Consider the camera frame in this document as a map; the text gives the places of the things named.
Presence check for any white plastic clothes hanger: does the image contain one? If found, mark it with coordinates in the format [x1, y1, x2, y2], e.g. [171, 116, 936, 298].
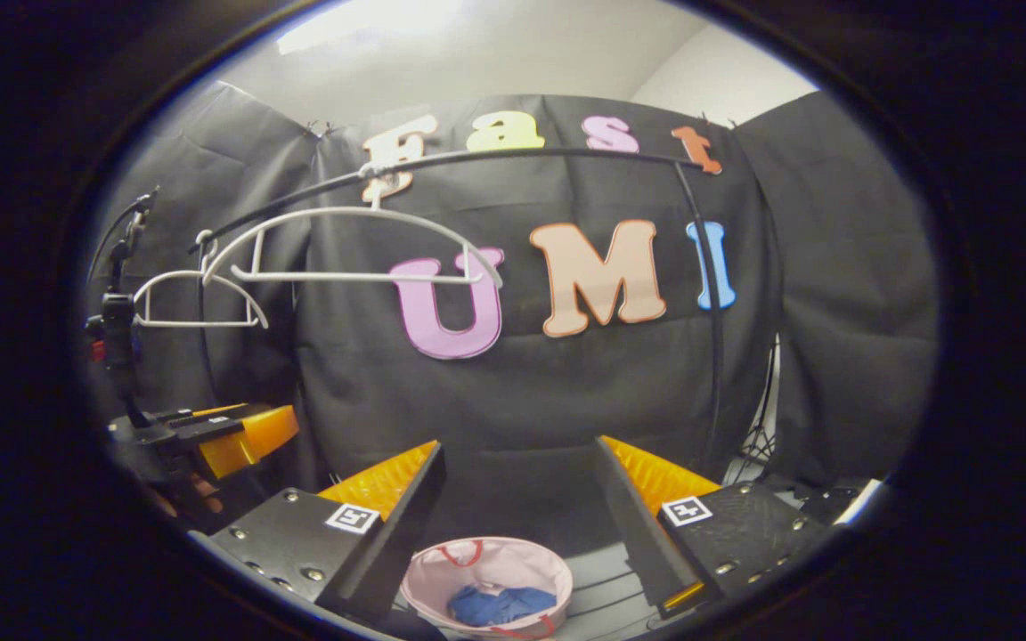
[133, 230, 270, 330]
[201, 160, 505, 290]

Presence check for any black clothes rail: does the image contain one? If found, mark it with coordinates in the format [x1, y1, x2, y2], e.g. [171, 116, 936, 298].
[185, 145, 728, 473]

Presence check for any black tripod stand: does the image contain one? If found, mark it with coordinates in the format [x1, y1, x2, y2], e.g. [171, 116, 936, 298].
[740, 338, 781, 482]

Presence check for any blue knit jacket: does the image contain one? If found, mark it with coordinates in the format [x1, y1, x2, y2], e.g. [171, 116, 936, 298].
[447, 583, 558, 628]

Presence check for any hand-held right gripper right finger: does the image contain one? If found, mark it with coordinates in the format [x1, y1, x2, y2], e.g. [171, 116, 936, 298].
[593, 434, 861, 621]

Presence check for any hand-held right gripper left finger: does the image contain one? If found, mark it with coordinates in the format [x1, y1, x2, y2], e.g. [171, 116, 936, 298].
[206, 442, 449, 627]

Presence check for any pink laundry hamper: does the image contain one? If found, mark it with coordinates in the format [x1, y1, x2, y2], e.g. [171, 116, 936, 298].
[400, 536, 574, 640]

